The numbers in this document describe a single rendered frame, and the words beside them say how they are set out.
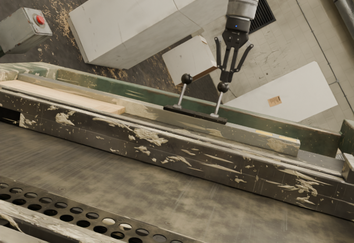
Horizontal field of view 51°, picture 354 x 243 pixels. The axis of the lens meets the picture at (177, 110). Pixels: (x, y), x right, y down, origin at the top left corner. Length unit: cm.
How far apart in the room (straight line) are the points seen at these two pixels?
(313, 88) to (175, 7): 204
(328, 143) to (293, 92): 332
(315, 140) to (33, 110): 92
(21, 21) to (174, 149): 100
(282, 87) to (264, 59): 452
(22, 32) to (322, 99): 372
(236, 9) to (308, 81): 356
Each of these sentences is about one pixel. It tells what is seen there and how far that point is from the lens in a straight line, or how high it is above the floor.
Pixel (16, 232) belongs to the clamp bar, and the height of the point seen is 142.
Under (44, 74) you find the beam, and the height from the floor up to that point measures 90.
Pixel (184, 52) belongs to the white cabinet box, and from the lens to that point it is 618.
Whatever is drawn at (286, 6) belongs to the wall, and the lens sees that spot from 934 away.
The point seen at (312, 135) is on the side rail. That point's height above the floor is 168.
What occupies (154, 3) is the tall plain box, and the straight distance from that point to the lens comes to 356.
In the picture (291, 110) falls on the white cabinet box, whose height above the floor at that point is 154.
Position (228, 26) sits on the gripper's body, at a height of 160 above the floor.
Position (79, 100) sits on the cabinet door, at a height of 111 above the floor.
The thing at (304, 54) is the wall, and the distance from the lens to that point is 913.
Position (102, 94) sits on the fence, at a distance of 122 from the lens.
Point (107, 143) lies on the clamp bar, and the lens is 81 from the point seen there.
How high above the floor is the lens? 170
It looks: 17 degrees down
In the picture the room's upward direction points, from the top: 64 degrees clockwise
